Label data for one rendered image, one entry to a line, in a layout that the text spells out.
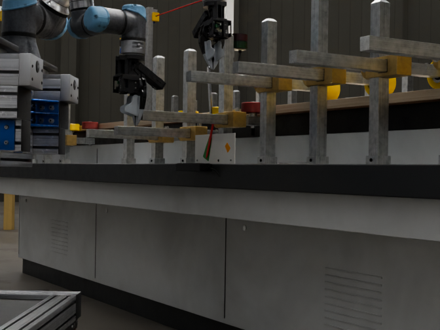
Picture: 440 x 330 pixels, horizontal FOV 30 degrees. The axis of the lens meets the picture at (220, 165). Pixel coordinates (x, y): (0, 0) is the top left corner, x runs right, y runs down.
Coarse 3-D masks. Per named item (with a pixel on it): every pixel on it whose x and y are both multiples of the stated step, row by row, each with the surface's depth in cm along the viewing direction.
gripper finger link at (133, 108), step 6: (132, 96) 250; (138, 96) 250; (132, 102) 250; (138, 102) 250; (126, 108) 249; (132, 108) 250; (138, 108) 250; (132, 114) 250; (138, 114) 250; (138, 120) 251
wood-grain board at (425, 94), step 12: (360, 96) 239; (396, 96) 226; (408, 96) 222; (420, 96) 218; (432, 96) 214; (276, 108) 275; (288, 108) 269; (300, 108) 264; (336, 108) 249; (348, 108) 248; (144, 120) 362
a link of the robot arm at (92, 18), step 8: (88, 8) 243; (96, 8) 241; (104, 8) 243; (88, 16) 242; (96, 16) 240; (104, 16) 242; (112, 16) 243; (120, 16) 245; (88, 24) 242; (96, 24) 241; (104, 24) 242; (112, 24) 244; (120, 24) 245; (88, 32) 249; (96, 32) 244; (104, 32) 245; (112, 32) 246; (120, 32) 247
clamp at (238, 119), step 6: (222, 114) 271; (228, 114) 268; (234, 114) 265; (240, 114) 266; (228, 120) 268; (234, 120) 265; (240, 120) 266; (216, 126) 274; (222, 126) 271; (228, 126) 268; (234, 126) 265; (240, 126) 266
